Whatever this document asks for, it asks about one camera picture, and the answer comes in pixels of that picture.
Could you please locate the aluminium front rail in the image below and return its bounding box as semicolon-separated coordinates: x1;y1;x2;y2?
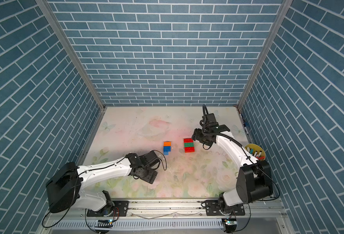
43;199;287;226

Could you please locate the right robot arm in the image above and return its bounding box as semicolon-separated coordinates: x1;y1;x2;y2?
192;109;274;214

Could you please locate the yellow pen cup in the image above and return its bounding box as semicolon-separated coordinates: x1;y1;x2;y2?
245;144;266;161

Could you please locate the red lego brick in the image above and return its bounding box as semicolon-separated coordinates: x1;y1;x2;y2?
183;138;193;143
184;147;195;153

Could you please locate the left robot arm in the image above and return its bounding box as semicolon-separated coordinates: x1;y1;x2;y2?
46;151;163;215

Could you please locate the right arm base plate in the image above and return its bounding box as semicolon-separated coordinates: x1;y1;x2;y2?
201;199;245;216

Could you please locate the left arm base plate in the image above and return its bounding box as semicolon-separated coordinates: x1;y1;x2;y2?
86;200;129;217

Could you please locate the green long lego brick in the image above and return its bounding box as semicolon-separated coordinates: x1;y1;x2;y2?
184;142;194;148

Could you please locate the dark blue lego brick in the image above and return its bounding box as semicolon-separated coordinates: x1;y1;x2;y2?
163;146;171;152

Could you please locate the red lego brick front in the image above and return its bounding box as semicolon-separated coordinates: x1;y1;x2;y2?
184;147;195;153

